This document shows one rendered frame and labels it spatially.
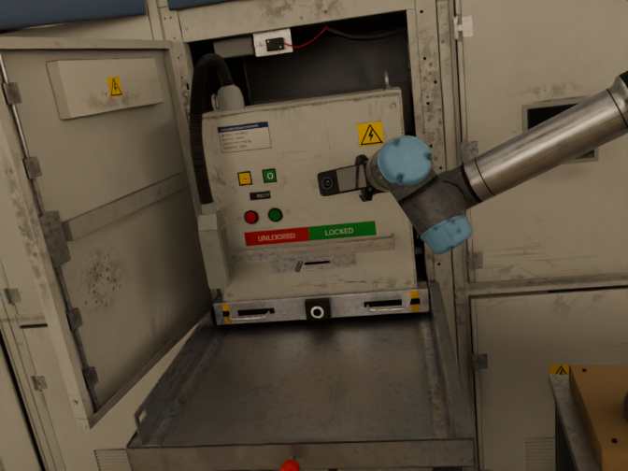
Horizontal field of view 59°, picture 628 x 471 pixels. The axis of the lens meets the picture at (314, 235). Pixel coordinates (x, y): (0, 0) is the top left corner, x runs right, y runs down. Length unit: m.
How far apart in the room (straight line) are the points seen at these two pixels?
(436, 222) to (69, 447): 1.63
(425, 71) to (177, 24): 0.65
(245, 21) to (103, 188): 0.57
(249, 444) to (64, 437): 1.20
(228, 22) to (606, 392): 1.21
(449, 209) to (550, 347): 0.91
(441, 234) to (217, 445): 0.54
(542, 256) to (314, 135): 0.71
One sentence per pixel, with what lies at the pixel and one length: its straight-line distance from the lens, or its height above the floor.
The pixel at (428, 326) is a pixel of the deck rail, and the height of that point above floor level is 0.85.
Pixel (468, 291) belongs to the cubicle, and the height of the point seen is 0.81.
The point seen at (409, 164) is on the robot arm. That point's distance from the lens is 0.83.
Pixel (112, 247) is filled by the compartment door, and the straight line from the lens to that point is 1.30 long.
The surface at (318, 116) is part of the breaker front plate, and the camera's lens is 1.27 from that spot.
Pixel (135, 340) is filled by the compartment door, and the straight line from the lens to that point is 1.38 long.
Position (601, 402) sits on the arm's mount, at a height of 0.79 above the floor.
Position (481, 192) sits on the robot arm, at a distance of 0.98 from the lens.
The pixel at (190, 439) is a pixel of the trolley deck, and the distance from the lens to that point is 1.10.
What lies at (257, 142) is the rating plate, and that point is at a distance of 1.30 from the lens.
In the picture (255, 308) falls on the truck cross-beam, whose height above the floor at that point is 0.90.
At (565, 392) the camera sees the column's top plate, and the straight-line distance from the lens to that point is 1.31.
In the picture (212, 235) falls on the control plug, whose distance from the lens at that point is 1.26.
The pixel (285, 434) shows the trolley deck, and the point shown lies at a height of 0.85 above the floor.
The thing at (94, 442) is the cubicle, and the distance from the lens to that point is 2.12.
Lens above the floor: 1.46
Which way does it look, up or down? 17 degrees down
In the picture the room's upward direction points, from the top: 8 degrees counter-clockwise
